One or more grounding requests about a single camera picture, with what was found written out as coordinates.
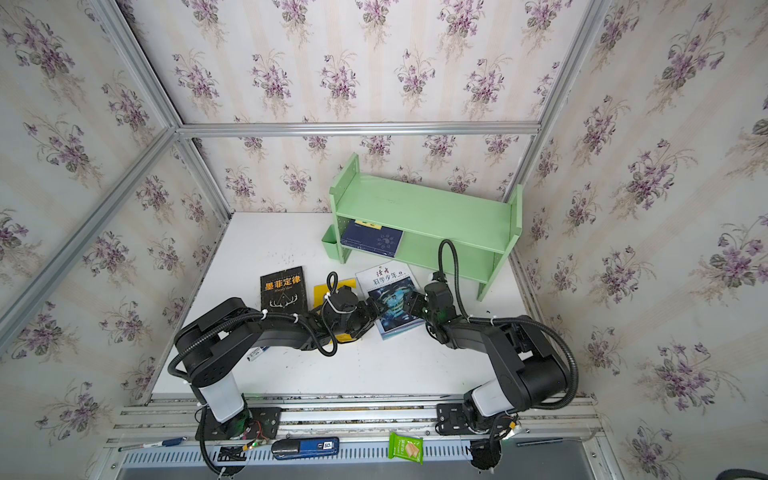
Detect green two-tier shelf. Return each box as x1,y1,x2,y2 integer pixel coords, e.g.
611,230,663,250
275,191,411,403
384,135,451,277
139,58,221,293
322,154,523,301

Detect black book with antlers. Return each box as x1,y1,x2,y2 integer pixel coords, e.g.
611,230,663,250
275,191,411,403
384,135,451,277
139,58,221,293
260,266,308,314

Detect blue screwdriver on rail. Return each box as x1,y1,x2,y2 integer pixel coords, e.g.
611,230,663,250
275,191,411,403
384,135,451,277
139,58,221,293
118,436,188,452

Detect blue white marker pen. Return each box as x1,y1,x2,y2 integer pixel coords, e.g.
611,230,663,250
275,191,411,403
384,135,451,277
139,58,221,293
246,347,268,362

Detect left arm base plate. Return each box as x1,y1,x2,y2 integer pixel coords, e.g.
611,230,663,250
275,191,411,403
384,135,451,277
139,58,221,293
194,407,282,442

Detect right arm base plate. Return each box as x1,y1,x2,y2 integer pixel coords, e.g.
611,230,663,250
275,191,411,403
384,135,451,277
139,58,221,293
435,403,518,438

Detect blue black device on rail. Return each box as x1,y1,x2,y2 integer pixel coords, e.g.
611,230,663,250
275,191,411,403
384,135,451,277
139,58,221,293
271,437,340,461

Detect green snack packet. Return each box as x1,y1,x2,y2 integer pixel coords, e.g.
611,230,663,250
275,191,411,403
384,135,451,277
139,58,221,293
387,432,424,464

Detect navy book yellow label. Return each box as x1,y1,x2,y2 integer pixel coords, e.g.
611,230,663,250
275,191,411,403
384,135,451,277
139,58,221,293
341,220,403,258

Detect yellow cartoon book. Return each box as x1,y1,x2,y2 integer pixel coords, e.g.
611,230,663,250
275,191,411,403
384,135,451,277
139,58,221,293
313,278,362,343

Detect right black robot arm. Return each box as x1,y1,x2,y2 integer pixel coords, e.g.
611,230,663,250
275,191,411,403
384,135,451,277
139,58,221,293
407,239,579,439

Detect white blue magazine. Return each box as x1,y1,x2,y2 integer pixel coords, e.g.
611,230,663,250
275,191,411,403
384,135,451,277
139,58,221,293
355,261,424,340

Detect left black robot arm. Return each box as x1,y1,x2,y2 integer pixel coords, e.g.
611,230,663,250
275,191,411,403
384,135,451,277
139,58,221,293
167,272,384,424

